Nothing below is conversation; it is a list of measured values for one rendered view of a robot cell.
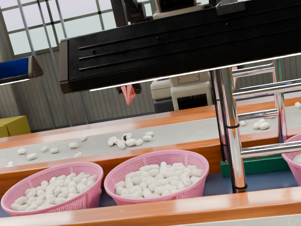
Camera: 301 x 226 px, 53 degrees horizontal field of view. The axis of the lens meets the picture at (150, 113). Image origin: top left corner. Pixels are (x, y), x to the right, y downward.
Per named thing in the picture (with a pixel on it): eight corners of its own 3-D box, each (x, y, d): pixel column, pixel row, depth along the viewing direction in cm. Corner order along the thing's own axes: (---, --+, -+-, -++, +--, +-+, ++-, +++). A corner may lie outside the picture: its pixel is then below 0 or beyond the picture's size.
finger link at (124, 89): (137, 97, 119) (137, 80, 125) (120, 100, 121) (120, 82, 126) (141, 107, 125) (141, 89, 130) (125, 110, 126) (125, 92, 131)
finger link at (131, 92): (131, 98, 120) (131, 80, 125) (114, 101, 121) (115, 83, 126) (135, 108, 125) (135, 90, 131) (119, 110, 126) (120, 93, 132)
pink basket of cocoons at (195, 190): (107, 195, 88) (100, 166, 86) (191, 171, 93) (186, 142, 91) (119, 253, 63) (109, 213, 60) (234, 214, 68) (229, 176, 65)
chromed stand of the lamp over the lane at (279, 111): (216, 152, 103) (196, 19, 93) (277, 144, 100) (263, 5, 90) (222, 177, 85) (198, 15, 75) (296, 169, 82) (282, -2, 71)
